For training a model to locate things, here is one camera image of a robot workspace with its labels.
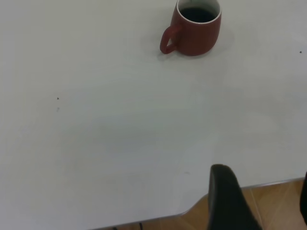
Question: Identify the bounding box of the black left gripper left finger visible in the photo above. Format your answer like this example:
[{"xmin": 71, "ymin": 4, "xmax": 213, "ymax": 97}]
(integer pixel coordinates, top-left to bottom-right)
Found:
[{"xmin": 208, "ymin": 164, "xmax": 263, "ymax": 230}]

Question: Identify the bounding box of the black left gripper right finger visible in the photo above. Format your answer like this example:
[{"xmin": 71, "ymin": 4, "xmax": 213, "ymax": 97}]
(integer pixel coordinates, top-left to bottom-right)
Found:
[{"xmin": 299, "ymin": 170, "xmax": 307, "ymax": 218}]

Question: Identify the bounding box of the red ceramic mug with coffee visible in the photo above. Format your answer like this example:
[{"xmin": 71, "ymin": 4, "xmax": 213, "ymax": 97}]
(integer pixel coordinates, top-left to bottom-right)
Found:
[{"xmin": 160, "ymin": 0, "xmax": 223, "ymax": 57}]

